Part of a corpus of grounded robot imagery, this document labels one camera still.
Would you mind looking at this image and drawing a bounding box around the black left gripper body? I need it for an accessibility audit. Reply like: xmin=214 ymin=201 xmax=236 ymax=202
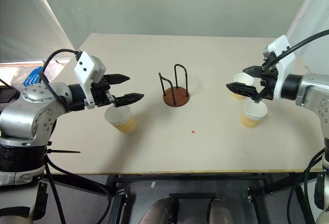
xmin=90 ymin=75 xmax=116 ymax=107

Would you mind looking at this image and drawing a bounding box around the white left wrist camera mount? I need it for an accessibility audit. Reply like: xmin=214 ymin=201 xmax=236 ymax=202
xmin=74 ymin=51 xmax=107 ymax=110

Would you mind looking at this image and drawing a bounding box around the brown base wire cup holder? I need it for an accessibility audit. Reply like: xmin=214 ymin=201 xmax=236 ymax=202
xmin=158 ymin=64 xmax=191 ymax=107

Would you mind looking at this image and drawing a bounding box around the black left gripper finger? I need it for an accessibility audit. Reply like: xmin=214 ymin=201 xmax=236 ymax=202
xmin=108 ymin=73 xmax=131 ymax=86
xmin=113 ymin=93 xmax=145 ymax=108

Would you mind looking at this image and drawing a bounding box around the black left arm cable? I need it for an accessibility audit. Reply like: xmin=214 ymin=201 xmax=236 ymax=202
xmin=40 ymin=49 xmax=79 ymax=111

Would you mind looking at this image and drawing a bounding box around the blue printed package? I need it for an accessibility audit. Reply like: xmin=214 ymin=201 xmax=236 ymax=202
xmin=22 ymin=66 xmax=44 ymax=87

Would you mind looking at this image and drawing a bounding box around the black cable tie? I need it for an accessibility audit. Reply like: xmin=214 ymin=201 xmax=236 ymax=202
xmin=46 ymin=148 xmax=81 ymax=155

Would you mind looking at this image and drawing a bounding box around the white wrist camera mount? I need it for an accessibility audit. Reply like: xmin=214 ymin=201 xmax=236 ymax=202
xmin=74 ymin=51 xmax=107 ymax=110
xmin=262 ymin=34 xmax=295 ymax=101

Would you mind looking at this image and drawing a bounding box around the black metal table frame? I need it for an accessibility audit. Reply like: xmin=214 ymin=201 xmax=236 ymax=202
xmin=43 ymin=171 xmax=317 ymax=224

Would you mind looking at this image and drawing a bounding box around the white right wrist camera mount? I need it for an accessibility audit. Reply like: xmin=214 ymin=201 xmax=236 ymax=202
xmin=262 ymin=34 xmax=295 ymax=101

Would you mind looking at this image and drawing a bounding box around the yellow paper cup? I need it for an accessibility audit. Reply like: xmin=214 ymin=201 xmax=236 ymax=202
xmin=230 ymin=72 xmax=254 ymax=100
xmin=104 ymin=105 xmax=136 ymax=134
xmin=240 ymin=100 xmax=268 ymax=129

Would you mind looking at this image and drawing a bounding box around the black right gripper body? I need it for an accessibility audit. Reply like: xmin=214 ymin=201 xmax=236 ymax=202
xmin=259 ymin=54 xmax=279 ymax=101

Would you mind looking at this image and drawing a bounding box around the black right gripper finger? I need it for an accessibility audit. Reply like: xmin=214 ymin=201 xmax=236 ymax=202
xmin=226 ymin=82 xmax=263 ymax=104
xmin=243 ymin=65 xmax=264 ymax=79

